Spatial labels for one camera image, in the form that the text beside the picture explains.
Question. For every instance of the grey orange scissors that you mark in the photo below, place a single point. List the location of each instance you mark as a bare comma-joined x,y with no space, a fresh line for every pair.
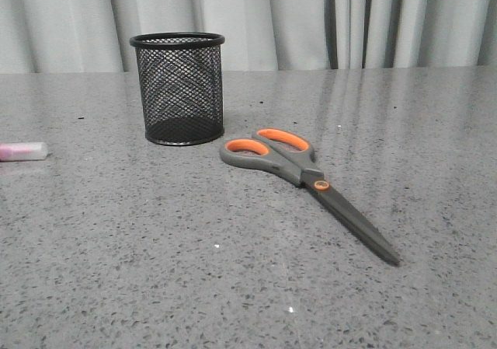
292,158

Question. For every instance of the pink highlighter pen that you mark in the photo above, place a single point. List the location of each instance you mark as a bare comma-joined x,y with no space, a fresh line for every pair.
23,151

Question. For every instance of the black mesh pen cup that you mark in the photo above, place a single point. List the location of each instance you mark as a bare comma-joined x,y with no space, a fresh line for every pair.
181,86

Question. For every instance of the grey curtain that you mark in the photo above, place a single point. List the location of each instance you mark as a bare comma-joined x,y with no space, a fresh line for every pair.
93,35

